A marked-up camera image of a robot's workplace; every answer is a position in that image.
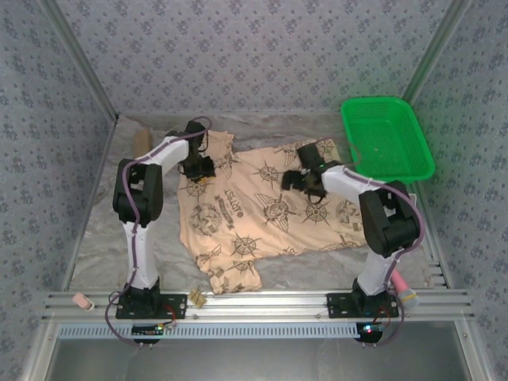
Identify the green plastic mesh basket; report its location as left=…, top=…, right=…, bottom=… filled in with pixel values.
left=340, top=96, right=437, bottom=187

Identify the small pink and white eraser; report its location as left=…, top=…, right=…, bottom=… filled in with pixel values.
left=72, top=292, right=95, bottom=310

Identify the pale blue slotted cable duct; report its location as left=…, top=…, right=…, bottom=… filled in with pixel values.
left=58, top=321, right=362, bottom=339

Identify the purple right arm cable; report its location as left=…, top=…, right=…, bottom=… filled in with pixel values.
left=295, top=137, right=428, bottom=348

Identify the aluminium frame post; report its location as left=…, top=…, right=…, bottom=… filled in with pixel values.
left=392, top=0, right=475, bottom=122
left=39, top=0, right=120, bottom=122

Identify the small left circuit board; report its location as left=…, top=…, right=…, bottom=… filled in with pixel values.
left=131, top=323, right=178, bottom=338

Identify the gold binder clip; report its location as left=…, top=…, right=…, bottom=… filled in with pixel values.
left=187, top=288, right=207, bottom=309

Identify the pink toy microphone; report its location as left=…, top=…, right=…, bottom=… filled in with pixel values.
left=391, top=269, right=420, bottom=309

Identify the small right circuit board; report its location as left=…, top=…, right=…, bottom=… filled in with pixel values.
left=356, top=321, right=388, bottom=342

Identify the tan oblong brush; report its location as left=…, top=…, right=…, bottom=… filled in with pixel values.
left=133, top=129, right=154, bottom=156

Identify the small circuit board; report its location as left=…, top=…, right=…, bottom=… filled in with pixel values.
left=356, top=321, right=388, bottom=342
left=131, top=323, right=178, bottom=338

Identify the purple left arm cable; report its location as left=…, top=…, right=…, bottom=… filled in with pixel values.
left=103, top=116, right=211, bottom=348

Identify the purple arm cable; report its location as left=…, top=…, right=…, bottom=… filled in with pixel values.
left=295, top=137, right=428, bottom=348
left=103, top=116, right=211, bottom=348

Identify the peach printed t-shirt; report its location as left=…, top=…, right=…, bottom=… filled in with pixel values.
left=176, top=129, right=368, bottom=295

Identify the aluminium mounting rail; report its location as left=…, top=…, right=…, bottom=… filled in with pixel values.
left=41, top=288, right=475, bottom=321

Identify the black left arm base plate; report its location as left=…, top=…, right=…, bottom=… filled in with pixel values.
left=114, top=292, right=188, bottom=321

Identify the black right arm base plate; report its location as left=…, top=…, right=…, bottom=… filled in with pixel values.
left=325, top=292, right=400, bottom=320

